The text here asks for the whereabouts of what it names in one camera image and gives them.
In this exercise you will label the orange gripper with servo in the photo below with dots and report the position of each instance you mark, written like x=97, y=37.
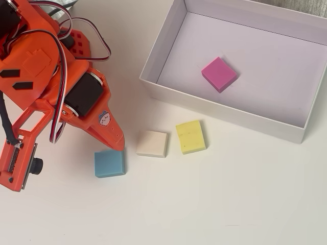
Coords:
x=84, y=98

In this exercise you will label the white foam cuboid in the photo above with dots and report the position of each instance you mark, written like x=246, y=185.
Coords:
x=151, y=143

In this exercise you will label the pink foam cuboid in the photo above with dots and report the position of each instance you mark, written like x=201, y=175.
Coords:
x=218, y=74

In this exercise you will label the yellow foam cuboid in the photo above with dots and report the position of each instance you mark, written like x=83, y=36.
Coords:
x=191, y=136

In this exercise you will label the blue foam cuboid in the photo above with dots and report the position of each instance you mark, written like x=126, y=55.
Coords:
x=109, y=163

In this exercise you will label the white cardboard bin box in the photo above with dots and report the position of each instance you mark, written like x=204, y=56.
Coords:
x=255, y=51

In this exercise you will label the grey woven curtain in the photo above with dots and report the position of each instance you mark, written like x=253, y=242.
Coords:
x=306, y=6

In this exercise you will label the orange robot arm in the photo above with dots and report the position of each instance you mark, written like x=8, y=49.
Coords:
x=33, y=51

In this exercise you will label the wrist camera in orange mount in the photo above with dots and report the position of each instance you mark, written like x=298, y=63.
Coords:
x=15, y=163

